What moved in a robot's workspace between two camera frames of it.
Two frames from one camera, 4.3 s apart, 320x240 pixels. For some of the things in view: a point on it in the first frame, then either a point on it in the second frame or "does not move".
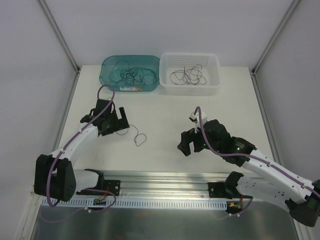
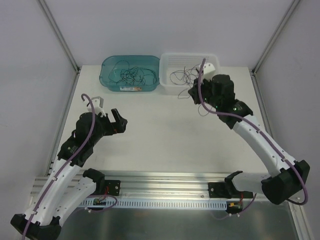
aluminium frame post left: x=60 y=36 does not move
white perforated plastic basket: x=189 y=74 does not move
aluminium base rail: x=159 y=185 does not move
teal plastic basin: x=130 y=72 does not move
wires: x=188 y=81 to x=184 y=75
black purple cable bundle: x=137 y=74 does not move
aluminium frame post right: x=271 y=42 does not move
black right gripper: x=194 y=141 to x=198 y=88
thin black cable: x=138 y=134 to x=182 y=98
